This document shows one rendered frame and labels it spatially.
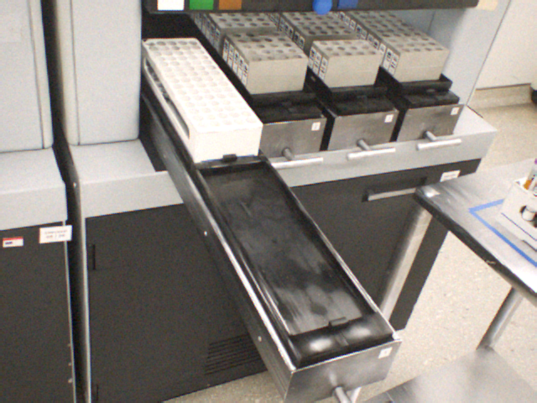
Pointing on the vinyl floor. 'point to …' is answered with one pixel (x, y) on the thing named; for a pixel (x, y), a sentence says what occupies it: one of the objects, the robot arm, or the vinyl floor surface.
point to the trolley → (471, 216)
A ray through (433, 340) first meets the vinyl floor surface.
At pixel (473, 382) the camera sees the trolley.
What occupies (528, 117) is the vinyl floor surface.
